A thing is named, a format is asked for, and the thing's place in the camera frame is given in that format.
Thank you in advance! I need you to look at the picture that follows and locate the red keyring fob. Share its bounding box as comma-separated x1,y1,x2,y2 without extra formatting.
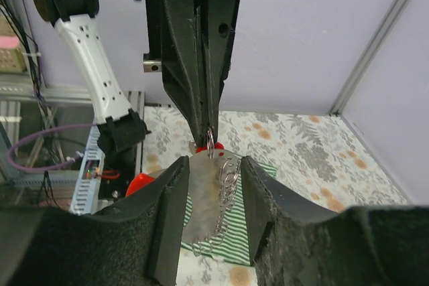
125,141,242,245

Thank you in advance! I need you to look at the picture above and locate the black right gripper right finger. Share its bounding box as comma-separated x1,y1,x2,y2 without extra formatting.
241,156,428,285

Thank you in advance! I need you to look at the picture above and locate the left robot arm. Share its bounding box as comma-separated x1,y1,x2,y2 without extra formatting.
33,0,240,199

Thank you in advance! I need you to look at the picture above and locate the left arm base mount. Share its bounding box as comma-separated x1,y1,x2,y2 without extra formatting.
98,143,142,200

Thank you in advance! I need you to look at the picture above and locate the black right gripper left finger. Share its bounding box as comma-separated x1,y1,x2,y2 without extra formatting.
1,157,190,285

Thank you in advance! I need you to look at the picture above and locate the slotted cable duct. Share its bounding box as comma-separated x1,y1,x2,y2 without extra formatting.
70,127,103,215

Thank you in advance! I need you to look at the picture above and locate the metal keyring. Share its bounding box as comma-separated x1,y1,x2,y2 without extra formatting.
206,127,215,159

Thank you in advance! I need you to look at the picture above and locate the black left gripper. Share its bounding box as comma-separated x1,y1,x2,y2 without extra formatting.
136,0,240,147

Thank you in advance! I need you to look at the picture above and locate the green striped cloth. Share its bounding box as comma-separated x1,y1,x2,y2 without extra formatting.
180,161,278,266

